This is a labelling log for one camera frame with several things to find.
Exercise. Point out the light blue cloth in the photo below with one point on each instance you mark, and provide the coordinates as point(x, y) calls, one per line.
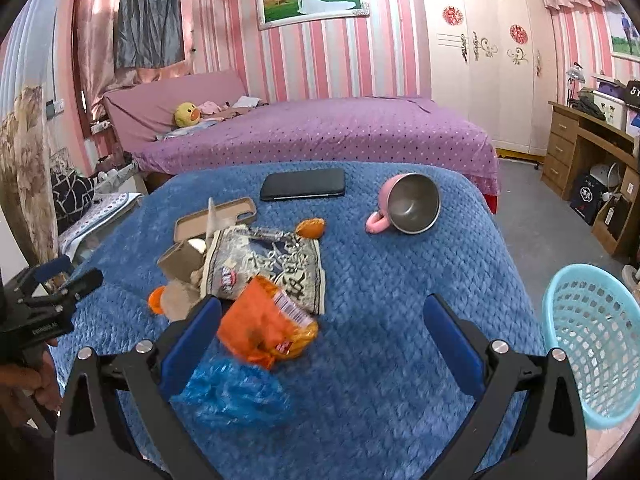
point(185, 131)

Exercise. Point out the floral curtain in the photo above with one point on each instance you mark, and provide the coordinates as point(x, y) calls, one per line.
point(25, 170)

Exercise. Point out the white cloth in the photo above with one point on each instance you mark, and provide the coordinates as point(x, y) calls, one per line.
point(247, 102)

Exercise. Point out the brown cardboard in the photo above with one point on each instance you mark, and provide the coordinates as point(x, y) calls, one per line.
point(180, 260)

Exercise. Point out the pink steel-lined cup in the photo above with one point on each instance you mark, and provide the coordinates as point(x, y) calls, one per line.
point(385, 195)

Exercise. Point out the brown paper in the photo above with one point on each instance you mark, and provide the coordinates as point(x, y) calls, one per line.
point(177, 300)

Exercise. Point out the white storage box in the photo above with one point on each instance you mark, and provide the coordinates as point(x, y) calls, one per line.
point(610, 107)

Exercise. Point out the desk lamp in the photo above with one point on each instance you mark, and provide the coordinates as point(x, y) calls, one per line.
point(575, 72)

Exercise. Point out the orange snack bag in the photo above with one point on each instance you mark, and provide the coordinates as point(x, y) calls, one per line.
point(260, 320)

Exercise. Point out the purple dotted bed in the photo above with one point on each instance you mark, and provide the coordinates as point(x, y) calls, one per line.
point(325, 130)

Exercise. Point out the grey printed snack bag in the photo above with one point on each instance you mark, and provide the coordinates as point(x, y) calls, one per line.
point(280, 265)

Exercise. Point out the dark clothing on desk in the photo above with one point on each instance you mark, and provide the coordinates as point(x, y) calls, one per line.
point(587, 107)

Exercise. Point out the framed couple photo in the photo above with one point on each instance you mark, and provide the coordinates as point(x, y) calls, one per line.
point(625, 30)

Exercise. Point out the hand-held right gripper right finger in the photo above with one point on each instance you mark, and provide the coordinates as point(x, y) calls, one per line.
point(452, 345)

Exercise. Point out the white wardrobe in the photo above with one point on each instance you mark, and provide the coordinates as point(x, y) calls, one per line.
point(480, 85)

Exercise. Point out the black white patterned bag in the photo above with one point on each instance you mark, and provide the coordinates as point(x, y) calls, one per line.
point(70, 200)

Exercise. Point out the white power strip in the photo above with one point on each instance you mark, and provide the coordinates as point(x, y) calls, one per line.
point(100, 126)

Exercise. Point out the orange peel piece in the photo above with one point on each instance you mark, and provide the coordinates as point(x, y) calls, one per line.
point(156, 300)
point(310, 227)

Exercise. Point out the pink cloth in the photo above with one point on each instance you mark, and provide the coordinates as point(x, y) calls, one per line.
point(209, 108)

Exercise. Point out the blue plastic bag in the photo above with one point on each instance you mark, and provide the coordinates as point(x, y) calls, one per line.
point(230, 390)

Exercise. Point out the polka dot cushion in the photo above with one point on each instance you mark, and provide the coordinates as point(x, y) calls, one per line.
point(105, 210)

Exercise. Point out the wall switch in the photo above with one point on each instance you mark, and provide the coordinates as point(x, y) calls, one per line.
point(55, 109)

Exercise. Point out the black phone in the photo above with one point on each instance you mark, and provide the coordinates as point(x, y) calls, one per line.
point(300, 185)

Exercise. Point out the wooden desk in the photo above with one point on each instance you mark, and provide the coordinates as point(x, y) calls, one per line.
point(562, 145)

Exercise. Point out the purple box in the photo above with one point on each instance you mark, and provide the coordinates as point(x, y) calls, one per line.
point(607, 87)

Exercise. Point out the light blue plastic basket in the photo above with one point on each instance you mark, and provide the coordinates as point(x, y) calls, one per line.
point(590, 320)

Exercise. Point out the white paper strip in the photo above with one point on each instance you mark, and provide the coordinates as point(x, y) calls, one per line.
point(210, 220)

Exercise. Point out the pink covered headboard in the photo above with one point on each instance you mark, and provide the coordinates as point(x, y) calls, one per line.
point(150, 100)

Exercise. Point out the person's left hand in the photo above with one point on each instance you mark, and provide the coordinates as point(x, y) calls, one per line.
point(35, 382)

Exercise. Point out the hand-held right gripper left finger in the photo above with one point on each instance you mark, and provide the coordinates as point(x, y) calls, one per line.
point(192, 350)

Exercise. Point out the clear plastic wrapper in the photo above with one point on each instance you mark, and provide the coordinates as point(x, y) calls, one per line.
point(270, 233)

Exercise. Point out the black bag with white print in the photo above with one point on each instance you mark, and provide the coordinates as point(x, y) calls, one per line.
point(634, 92)

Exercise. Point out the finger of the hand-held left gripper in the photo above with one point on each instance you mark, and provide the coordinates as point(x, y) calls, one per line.
point(82, 282)
point(52, 267)

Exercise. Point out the blue fleece blanket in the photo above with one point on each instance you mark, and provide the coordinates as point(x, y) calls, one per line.
point(375, 285)

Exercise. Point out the white fan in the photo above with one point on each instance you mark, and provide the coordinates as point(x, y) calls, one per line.
point(602, 175)

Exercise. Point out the yellow duck plush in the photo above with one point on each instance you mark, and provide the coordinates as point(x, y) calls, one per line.
point(186, 114)

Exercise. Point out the grey hanging cloth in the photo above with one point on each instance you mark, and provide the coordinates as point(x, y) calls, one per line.
point(147, 15)

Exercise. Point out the tan phone case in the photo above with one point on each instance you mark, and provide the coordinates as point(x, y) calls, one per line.
point(235, 210)

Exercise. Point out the black paper bag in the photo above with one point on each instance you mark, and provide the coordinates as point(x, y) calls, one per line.
point(587, 200)

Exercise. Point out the pink window curtain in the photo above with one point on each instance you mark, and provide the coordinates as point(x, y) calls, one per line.
point(95, 35)

